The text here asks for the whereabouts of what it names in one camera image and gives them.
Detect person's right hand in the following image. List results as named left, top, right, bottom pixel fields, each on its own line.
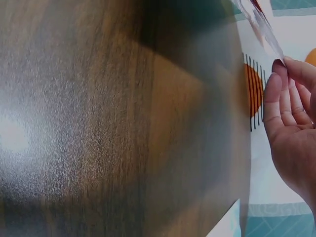
left=262, top=56, right=316, bottom=224

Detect clear plastic wrapper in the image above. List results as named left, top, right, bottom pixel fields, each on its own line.
left=233, top=0, right=289, bottom=69

